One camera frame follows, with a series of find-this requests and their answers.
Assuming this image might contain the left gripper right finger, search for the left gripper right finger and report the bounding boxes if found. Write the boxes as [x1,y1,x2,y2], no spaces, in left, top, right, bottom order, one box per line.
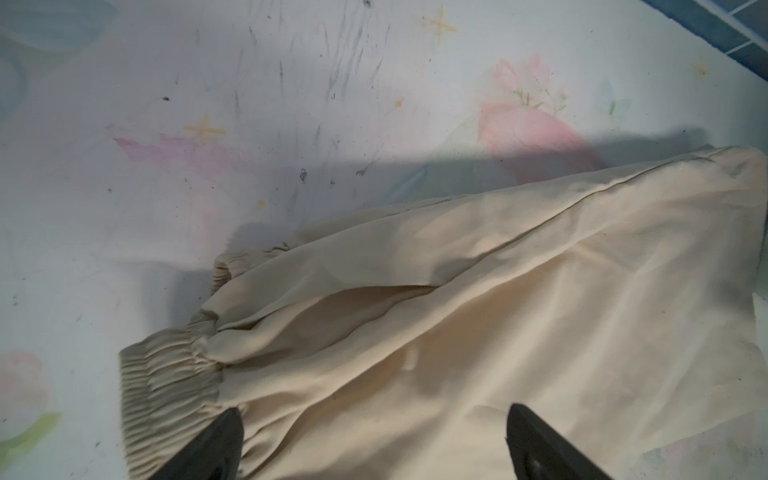
[506,403,610,480]

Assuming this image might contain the beige shorts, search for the beige shorts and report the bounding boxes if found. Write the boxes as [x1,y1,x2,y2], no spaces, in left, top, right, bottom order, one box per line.
[120,147,767,479]

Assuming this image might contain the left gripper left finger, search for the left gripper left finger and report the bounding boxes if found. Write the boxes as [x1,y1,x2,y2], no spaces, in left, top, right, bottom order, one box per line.
[150,408,244,480]

